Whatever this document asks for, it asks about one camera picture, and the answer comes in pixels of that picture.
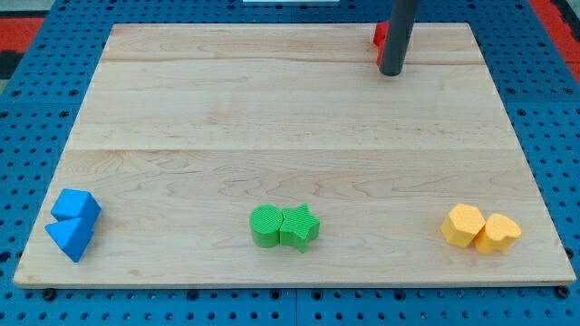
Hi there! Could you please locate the wooden board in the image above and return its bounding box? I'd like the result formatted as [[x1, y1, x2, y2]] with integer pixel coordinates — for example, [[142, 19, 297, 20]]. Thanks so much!
[[14, 24, 575, 289]]

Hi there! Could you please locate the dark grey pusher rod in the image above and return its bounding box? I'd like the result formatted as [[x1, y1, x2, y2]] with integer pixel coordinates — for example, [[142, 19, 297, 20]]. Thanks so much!
[[379, 0, 420, 77]]

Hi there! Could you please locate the red block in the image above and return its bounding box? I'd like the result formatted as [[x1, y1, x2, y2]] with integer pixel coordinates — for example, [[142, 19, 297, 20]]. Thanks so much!
[[372, 21, 390, 66]]

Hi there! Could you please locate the blue triangle block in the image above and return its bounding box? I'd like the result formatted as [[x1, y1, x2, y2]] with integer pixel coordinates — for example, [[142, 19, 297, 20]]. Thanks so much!
[[44, 218, 93, 263]]

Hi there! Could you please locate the green cylinder block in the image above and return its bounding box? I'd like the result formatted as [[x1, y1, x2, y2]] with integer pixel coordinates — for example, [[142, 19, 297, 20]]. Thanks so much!
[[249, 204, 284, 248]]

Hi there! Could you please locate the yellow heart block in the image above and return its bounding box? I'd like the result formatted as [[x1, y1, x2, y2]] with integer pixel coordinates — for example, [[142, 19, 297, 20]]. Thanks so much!
[[474, 213, 522, 254]]

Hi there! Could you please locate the yellow hexagon block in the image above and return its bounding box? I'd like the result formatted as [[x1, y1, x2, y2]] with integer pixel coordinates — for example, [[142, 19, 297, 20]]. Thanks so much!
[[440, 203, 486, 248]]

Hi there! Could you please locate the green star block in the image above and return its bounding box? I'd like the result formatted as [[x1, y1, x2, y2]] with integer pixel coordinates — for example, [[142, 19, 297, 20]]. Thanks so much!
[[279, 204, 321, 253]]

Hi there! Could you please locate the blue cube block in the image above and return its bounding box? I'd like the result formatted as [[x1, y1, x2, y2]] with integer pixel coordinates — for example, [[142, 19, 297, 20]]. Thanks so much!
[[51, 188, 102, 227]]

